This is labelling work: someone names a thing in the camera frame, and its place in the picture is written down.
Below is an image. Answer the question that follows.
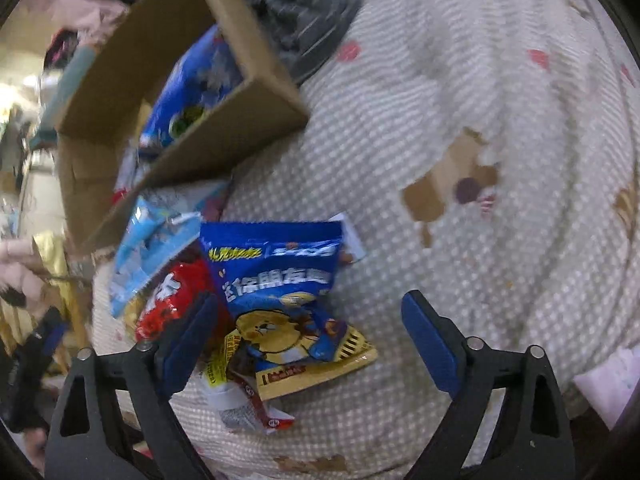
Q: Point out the light blue snack bag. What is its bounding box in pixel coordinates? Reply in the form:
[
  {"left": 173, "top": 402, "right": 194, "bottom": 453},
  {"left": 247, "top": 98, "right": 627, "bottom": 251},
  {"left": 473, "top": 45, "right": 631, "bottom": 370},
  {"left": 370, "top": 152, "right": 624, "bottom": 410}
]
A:
[{"left": 110, "top": 179, "right": 229, "bottom": 318}]

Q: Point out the small brown white candy bar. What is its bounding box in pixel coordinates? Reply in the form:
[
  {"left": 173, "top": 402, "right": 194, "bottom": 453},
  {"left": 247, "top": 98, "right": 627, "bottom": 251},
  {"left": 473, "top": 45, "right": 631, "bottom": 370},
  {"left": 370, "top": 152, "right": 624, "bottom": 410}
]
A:
[{"left": 330, "top": 212, "right": 366, "bottom": 266}]

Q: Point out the blue white snack bag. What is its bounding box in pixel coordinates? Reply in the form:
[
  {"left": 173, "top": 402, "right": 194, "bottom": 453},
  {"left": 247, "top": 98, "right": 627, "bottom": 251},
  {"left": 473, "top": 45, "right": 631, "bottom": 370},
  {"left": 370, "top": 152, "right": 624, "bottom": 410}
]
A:
[{"left": 138, "top": 25, "right": 243, "bottom": 160}]

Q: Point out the red snack bag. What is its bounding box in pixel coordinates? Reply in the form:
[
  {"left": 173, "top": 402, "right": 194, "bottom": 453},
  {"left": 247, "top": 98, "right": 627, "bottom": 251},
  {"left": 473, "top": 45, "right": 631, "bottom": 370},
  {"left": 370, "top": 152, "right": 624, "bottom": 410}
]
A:
[{"left": 134, "top": 258, "right": 213, "bottom": 341}]

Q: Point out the brown cardboard box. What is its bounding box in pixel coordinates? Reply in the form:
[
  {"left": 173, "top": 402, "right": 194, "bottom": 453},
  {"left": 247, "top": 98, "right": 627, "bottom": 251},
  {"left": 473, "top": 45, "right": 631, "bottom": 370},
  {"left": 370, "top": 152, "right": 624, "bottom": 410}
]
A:
[{"left": 56, "top": 0, "right": 309, "bottom": 254}]

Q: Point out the pink white snack packet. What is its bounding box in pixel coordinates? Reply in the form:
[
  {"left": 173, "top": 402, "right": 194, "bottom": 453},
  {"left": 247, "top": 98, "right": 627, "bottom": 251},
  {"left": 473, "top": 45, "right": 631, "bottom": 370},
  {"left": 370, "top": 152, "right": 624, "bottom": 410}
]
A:
[{"left": 111, "top": 144, "right": 151, "bottom": 205}]

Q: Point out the grey striped garment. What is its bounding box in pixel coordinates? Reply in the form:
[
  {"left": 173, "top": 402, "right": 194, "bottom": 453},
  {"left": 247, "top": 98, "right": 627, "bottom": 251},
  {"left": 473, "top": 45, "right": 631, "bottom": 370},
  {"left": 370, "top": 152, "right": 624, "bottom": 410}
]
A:
[{"left": 245, "top": 0, "right": 363, "bottom": 86}]

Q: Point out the dotted bear print bedsheet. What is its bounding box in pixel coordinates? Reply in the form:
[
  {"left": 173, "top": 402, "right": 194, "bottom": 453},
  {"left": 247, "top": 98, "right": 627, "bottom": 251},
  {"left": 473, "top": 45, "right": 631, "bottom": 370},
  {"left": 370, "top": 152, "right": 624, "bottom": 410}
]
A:
[{"left": 171, "top": 0, "right": 639, "bottom": 479}]

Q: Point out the white grey snack bag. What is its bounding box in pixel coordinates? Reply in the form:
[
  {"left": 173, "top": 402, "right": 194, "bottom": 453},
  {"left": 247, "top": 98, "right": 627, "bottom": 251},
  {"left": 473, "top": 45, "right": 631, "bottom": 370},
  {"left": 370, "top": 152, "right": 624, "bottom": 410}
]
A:
[{"left": 201, "top": 356, "right": 295, "bottom": 434}]

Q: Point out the blue bear cookie bag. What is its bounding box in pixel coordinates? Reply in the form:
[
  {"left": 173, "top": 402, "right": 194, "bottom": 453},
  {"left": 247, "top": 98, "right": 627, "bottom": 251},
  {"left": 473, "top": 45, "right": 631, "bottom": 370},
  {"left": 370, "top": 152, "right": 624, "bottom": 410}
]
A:
[{"left": 200, "top": 221, "right": 378, "bottom": 401}]

